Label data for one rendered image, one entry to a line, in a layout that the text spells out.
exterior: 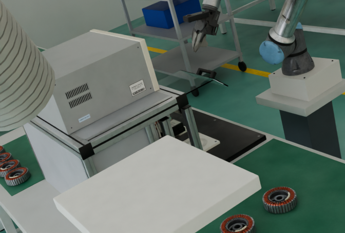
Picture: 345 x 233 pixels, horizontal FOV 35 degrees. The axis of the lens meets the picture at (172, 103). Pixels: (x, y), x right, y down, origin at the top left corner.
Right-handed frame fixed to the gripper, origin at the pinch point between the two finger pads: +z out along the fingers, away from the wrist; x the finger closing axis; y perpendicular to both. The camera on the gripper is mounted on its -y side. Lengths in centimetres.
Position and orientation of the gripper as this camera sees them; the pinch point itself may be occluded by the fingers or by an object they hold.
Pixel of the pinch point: (194, 49)
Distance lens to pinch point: 250.0
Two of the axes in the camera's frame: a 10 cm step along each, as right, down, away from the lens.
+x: -5.4, -2.0, 8.2
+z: -2.8, 9.6, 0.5
